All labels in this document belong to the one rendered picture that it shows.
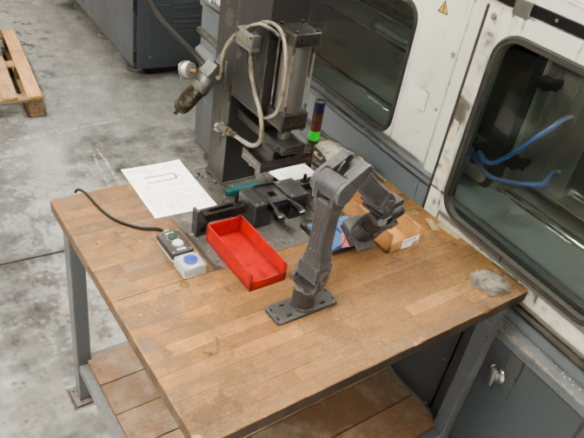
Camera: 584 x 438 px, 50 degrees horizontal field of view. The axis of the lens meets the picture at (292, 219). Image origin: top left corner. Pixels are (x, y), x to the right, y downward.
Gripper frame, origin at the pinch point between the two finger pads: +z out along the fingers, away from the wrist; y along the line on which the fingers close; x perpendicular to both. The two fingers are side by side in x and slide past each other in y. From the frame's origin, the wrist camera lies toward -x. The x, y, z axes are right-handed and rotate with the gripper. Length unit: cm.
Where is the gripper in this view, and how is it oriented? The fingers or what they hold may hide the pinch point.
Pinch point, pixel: (344, 245)
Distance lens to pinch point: 187.5
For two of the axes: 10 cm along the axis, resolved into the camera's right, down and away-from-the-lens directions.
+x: -8.2, 2.2, -5.4
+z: -4.1, 4.3, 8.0
